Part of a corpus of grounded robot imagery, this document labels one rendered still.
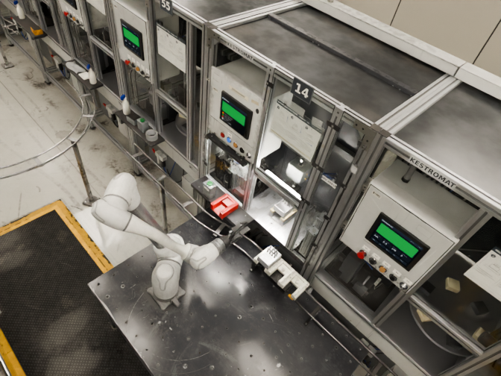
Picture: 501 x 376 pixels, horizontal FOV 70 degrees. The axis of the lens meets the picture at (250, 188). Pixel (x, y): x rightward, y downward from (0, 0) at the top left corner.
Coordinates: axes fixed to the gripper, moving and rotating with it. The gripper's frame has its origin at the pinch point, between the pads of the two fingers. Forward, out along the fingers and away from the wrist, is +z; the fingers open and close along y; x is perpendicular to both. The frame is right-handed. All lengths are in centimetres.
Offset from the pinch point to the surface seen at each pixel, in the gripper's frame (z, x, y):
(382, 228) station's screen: 18, -64, 51
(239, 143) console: 20, 33, 33
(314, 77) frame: 36, 4, 88
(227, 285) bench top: -17.3, -7.4, -44.5
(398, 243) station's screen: 18, -73, 49
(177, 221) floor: 17, 98, -112
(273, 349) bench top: -24, -56, -45
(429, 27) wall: 379, 68, 13
